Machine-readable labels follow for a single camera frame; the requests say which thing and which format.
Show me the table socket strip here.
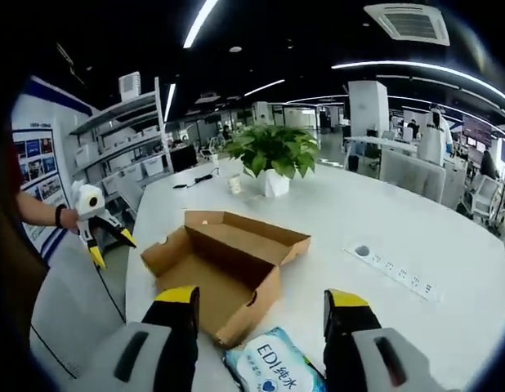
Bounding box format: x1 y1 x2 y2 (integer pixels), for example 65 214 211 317
342 243 445 303

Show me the ceiling air conditioner unit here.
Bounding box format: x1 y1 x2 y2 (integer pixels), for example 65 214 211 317
363 2 452 47

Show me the black cable on table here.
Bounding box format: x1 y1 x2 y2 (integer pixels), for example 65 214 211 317
172 165 221 189

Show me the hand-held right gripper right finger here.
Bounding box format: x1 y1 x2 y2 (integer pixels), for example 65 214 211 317
322 288 437 392

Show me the white desk partition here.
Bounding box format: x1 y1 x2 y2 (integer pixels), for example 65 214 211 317
378 146 448 205

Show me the blue white wall poster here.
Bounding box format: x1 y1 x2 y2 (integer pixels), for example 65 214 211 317
11 126 72 254

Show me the black desk monitor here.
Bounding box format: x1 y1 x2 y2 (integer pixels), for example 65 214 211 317
170 145 199 173

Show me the blue white wet wipes pack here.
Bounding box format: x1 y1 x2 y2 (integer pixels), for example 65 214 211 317
221 325 329 392

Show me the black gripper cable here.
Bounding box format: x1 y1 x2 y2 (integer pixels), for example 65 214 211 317
29 261 127 368

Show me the person's left hand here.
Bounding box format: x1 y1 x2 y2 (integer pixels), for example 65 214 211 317
64 207 83 234

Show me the white storage shelf rack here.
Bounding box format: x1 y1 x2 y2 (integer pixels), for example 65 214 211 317
68 75 176 209

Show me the white mesh office chair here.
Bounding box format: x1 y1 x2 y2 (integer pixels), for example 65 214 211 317
29 244 129 381

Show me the person's brown clothing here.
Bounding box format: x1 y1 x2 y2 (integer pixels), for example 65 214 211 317
1 220 49 327

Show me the green leafy plant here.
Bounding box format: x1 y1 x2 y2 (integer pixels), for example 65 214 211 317
223 124 321 180

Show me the brown cardboard shoe box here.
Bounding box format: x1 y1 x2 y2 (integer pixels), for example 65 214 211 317
140 210 313 349

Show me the white plant pot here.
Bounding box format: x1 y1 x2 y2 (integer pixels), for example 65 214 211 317
258 167 291 199

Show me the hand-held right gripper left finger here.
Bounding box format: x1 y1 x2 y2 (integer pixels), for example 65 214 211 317
66 285 201 392

